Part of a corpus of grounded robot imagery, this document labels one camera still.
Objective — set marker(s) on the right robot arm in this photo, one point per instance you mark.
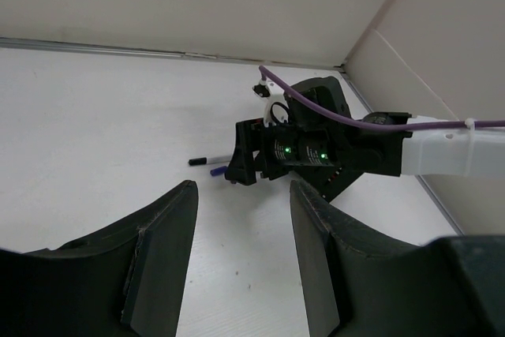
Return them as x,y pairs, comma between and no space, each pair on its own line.
394,144

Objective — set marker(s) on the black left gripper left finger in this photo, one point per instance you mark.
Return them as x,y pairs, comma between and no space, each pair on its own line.
126,279

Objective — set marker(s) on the black-capped white marker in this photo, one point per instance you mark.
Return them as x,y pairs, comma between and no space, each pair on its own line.
201,161

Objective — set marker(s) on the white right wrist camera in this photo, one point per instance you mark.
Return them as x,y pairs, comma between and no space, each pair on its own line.
276,110

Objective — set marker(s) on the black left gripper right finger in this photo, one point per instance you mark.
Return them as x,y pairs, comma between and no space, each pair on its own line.
357,281

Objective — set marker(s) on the purple-capped white marker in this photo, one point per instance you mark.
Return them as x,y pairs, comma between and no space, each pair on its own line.
218,171

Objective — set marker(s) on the black two-compartment organizer box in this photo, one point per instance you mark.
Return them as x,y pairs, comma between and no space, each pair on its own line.
328,182

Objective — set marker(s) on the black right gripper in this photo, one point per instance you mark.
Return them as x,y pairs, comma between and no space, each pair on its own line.
309,139

